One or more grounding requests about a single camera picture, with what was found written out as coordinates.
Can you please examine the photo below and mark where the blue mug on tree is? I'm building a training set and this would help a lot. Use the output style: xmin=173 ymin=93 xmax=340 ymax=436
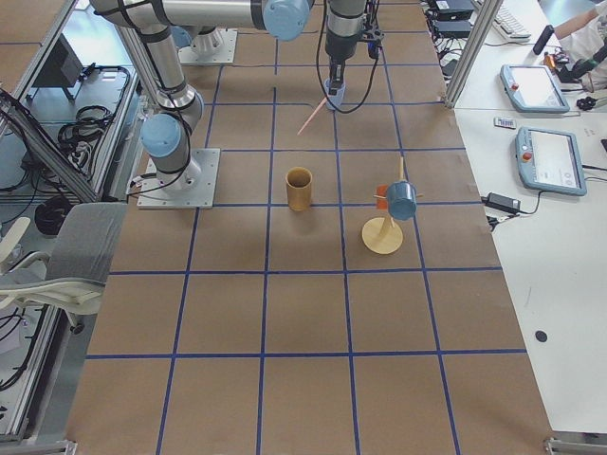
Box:
xmin=385 ymin=180 xmax=417 ymax=221

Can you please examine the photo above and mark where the orange mug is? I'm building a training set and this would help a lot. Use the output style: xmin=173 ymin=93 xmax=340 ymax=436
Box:
xmin=374 ymin=185 xmax=388 ymax=210

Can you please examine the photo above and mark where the aluminium frame post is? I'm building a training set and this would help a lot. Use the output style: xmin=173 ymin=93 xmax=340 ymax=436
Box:
xmin=444 ymin=0 xmax=503 ymax=108

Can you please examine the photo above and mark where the lower teach pendant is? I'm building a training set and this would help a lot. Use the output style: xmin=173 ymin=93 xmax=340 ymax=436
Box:
xmin=515 ymin=127 xmax=587 ymax=196

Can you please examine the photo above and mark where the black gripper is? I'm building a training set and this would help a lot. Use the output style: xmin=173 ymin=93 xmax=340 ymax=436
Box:
xmin=325 ymin=27 xmax=383 ymax=94

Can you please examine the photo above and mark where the upper teach pendant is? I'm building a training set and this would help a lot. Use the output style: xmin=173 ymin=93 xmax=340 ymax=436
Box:
xmin=500 ymin=64 xmax=570 ymax=114

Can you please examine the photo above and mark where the grey office chair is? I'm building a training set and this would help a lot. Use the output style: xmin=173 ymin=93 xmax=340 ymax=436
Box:
xmin=1 ymin=202 xmax=127 ymax=335

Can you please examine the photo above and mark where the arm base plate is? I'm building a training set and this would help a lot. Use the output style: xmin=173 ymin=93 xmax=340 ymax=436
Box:
xmin=137 ymin=148 xmax=221 ymax=209
xmin=178 ymin=28 xmax=238 ymax=66

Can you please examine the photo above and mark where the black power adapter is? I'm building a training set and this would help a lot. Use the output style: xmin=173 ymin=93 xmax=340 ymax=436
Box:
xmin=481 ymin=192 xmax=521 ymax=214

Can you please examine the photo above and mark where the light blue plastic cup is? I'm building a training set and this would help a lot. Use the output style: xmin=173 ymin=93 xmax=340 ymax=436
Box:
xmin=323 ymin=79 xmax=346 ymax=111

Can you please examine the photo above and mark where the teach pendant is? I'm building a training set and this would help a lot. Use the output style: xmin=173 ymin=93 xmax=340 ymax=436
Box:
xmin=500 ymin=64 xmax=570 ymax=114
xmin=515 ymin=127 xmax=587 ymax=196

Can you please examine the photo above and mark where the wooden mug tree stand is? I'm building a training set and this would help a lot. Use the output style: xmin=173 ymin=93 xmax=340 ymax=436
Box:
xmin=361 ymin=156 xmax=409 ymax=255

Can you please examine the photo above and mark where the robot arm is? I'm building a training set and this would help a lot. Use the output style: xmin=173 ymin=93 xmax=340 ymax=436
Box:
xmin=92 ymin=1 xmax=383 ymax=191

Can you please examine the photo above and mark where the bamboo chopstick holder cup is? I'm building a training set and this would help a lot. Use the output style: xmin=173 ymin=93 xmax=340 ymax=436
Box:
xmin=285 ymin=167 xmax=312 ymax=211

